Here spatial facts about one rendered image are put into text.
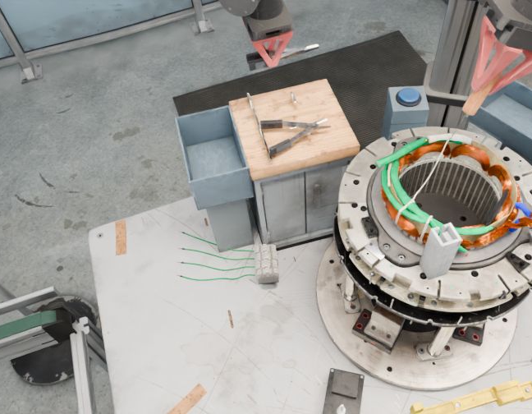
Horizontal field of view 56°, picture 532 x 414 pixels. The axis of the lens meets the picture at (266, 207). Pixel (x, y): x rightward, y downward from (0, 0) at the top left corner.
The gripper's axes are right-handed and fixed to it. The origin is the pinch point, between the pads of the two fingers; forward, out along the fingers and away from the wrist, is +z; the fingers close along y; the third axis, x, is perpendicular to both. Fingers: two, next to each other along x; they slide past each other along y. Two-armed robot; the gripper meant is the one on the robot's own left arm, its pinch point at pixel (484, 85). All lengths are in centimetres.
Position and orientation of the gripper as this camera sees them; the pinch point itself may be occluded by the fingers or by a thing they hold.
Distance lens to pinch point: 65.3
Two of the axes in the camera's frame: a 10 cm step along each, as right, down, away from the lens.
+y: 9.6, 1.4, 2.4
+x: -0.6, -7.5, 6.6
